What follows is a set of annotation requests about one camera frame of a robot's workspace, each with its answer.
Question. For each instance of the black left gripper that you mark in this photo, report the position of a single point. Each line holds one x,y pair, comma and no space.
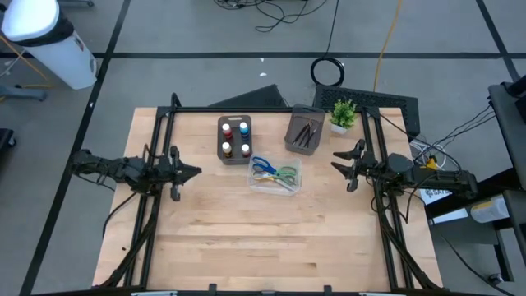
170,172

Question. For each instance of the red paint bottle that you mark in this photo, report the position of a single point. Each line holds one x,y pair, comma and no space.
226,131

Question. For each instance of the clear plastic bin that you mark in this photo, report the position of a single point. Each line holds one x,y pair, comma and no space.
257,190

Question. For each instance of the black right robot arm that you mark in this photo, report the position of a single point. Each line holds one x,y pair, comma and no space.
444,181

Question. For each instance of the perforated black panel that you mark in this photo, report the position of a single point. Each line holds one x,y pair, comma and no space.
390,103

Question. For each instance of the white trash can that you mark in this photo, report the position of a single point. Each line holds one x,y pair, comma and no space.
61,61

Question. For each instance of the white label sheet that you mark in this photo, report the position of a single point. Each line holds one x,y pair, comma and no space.
448,215

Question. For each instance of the grey chair base leg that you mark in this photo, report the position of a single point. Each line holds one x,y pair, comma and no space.
24,92

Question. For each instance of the white edge strip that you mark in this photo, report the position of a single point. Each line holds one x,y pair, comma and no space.
154,293
382,294

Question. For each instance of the burnt sienna paint bottle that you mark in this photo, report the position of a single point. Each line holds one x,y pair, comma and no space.
245,149

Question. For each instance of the black floor object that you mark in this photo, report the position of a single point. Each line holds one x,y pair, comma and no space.
5,141

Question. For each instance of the black table edge clamp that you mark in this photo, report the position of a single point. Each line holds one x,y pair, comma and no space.
328,290
212,289

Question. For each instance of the green plant in white pot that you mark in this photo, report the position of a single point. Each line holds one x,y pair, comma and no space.
343,115

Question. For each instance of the black equipment cart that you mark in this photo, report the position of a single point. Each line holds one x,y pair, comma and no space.
509,123

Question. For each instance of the dark grey plastic bin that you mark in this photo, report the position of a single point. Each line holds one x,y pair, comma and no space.
302,112
235,158

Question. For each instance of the black aluminium table frame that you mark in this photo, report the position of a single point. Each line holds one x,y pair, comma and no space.
263,109

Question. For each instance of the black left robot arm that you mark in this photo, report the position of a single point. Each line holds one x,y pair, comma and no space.
123,168

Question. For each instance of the silver-ferrule black paintbrush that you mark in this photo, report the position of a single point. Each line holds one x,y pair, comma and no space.
315,137
308,137

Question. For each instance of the blue paint bottle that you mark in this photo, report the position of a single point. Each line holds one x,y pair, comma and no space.
244,129

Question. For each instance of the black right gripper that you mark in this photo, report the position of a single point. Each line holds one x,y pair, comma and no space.
370,166

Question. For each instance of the solid black panel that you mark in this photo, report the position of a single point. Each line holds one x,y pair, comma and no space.
259,98

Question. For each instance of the thin black paintbrush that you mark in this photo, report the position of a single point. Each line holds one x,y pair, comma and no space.
304,132

